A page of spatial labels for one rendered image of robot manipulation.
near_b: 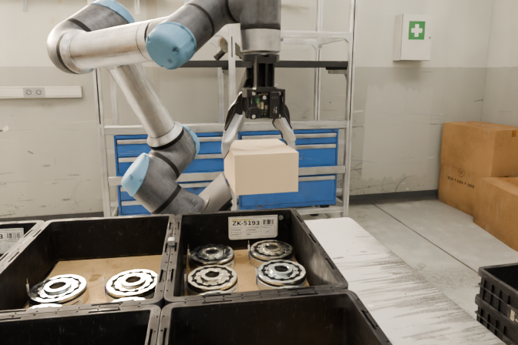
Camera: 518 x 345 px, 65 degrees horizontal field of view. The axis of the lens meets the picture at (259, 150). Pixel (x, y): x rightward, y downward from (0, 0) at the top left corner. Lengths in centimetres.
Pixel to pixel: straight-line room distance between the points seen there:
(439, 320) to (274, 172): 57
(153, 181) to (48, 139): 256
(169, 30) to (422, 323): 84
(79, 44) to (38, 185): 292
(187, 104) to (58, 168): 118
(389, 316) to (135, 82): 87
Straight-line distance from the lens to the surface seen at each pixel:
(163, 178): 119
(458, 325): 111
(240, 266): 97
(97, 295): 92
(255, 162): 73
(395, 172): 421
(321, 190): 297
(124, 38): 81
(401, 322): 107
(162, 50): 72
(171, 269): 76
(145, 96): 116
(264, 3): 75
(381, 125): 404
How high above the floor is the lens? 127
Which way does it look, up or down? 11 degrees down
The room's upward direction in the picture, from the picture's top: straight up
